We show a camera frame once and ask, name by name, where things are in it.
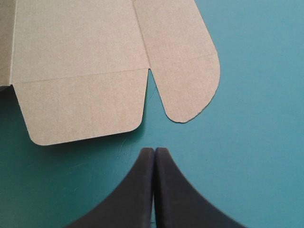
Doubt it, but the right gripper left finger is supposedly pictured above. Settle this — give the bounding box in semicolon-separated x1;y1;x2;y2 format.
63;147;155;228

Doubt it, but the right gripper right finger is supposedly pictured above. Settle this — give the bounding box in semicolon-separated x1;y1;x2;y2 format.
154;147;250;228

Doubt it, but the brown cardboard box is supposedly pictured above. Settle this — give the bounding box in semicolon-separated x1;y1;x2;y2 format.
0;0;221;146

